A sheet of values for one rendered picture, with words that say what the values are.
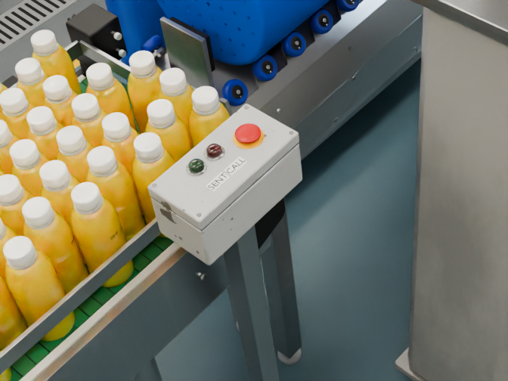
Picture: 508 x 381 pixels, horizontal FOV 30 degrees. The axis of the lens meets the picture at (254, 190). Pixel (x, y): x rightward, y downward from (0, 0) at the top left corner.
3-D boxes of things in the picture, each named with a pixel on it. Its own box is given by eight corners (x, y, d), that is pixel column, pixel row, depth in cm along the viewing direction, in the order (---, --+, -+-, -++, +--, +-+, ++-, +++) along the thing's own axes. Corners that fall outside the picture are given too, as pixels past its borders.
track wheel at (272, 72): (270, 48, 160) (264, 50, 162) (252, 63, 158) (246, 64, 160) (283, 70, 161) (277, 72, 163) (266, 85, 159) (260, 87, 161)
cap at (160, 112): (153, 106, 142) (150, 97, 141) (178, 108, 141) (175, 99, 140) (145, 124, 140) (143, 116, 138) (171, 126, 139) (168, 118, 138)
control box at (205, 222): (303, 179, 138) (298, 130, 131) (209, 267, 130) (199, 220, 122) (252, 150, 143) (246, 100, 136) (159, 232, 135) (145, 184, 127)
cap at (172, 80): (190, 86, 144) (189, 78, 143) (168, 97, 143) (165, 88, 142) (179, 72, 147) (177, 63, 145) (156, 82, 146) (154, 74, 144)
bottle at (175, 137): (165, 171, 156) (147, 97, 143) (204, 175, 154) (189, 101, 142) (153, 202, 152) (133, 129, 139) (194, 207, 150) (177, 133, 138)
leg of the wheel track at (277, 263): (306, 353, 234) (287, 187, 187) (290, 369, 232) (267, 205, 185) (288, 340, 237) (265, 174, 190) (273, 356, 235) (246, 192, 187)
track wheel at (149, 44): (167, 38, 167) (159, 29, 166) (149, 52, 165) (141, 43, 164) (159, 48, 171) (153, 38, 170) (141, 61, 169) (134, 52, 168)
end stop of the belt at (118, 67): (250, 149, 150) (248, 135, 148) (247, 152, 150) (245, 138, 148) (86, 51, 170) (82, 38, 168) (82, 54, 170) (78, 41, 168)
